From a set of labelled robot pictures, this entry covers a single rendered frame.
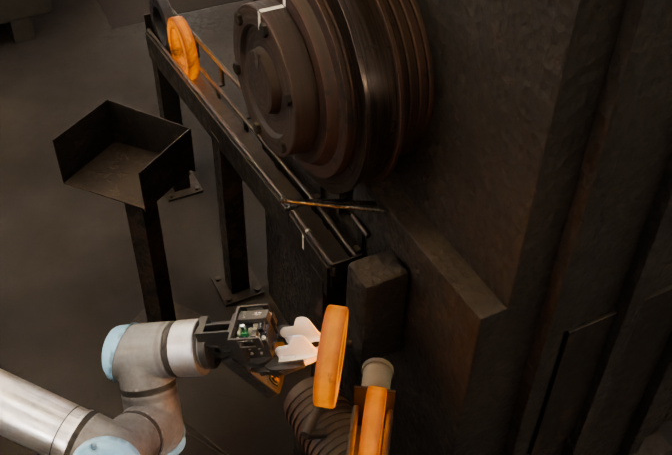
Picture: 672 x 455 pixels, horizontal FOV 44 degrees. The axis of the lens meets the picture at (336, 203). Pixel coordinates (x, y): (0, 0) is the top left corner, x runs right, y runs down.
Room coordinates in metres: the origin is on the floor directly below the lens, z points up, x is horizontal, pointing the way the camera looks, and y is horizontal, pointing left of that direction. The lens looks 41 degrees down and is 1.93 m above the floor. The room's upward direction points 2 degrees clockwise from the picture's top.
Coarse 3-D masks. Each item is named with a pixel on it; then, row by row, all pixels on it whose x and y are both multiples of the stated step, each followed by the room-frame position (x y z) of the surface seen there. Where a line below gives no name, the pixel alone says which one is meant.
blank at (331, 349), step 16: (336, 320) 0.81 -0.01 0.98; (320, 336) 0.79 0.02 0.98; (336, 336) 0.78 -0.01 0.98; (320, 352) 0.76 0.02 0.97; (336, 352) 0.76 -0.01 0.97; (320, 368) 0.75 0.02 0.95; (336, 368) 0.75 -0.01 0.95; (320, 384) 0.73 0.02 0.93; (336, 384) 0.74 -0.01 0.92; (320, 400) 0.73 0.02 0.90; (336, 400) 0.77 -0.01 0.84
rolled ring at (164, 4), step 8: (152, 0) 2.30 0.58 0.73; (160, 0) 2.25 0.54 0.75; (152, 8) 2.31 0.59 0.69; (160, 8) 2.22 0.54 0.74; (168, 8) 2.23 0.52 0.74; (152, 16) 2.32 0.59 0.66; (160, 16) 2.33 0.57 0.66; (168, 16) 2.21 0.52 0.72; (152, 24) 2.33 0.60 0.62; (160, 24) 2.32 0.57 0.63; (160, 32) 2.30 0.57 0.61; (160, 40) 2.28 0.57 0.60; (168, 48) 2.19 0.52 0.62
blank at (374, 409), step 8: (368, 392) 0.83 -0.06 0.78; (376, 392) 0.83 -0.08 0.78; (384, 392) 0.84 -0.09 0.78; (368, 400) 0.81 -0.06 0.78; (376, 400) 0.81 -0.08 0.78; (384, 400) 0.81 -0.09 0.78; (368, 408) 0.80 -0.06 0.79; (376, 408) 0.80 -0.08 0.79; (384, 408) 0.82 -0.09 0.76; (368, 416) 0.78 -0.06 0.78; (376, 416) 0.78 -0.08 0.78; (368, 424) 0.77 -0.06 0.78; (376, 424) 0.77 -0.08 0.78; (368, 432) 0.76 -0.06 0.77; (376, 432) 0.76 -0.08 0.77; (360, 440) 0.75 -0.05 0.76; (368, 440) 0.75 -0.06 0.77; (376, 440) 0.75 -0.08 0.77; (360, 448) 0.74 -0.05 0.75; (368, 448) 0.74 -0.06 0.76; (376, 448) 0.74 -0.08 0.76
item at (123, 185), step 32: (96, 128) 1.71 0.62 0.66; (128, 128) 1.74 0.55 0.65; (160, 128) 1.69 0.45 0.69; (64, 160) 1.60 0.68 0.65; (96, 160) 1.68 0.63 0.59; (128, 160) 1.67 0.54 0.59; (160, 160) 1.54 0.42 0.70; (192, 160) 1.64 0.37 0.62; (96, 192) 1.54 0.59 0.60; (128, 192) 1.54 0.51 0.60; (160, 192) 1.52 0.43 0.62; (160, 224) 1.62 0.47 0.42; (160, 256) 1.60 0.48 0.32; (160, 288) 1.58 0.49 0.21; (160, 320) 1.57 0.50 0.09
